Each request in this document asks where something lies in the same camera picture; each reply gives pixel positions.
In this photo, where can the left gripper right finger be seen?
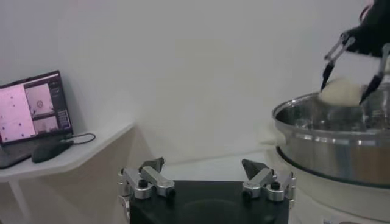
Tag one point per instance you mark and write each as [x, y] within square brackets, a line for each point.
[259, 181]

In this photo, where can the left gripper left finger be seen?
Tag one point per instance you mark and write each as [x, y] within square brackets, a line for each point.
[157, 179]

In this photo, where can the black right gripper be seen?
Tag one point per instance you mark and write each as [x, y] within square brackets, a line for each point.
[374, 30]

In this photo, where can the white steamed baozi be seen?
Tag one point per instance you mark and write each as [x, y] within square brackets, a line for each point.
[341, 92]

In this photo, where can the white side table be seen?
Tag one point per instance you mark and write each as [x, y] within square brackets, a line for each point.
[91, 146]

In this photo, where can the cream electric cooker pot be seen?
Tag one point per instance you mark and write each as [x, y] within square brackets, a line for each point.
[335, 201]

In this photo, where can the black computer mouse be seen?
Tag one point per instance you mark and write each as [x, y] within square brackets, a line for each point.
[50, 150]

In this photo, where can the open grey laptop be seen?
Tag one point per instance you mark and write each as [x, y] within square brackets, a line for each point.
[30, 109]

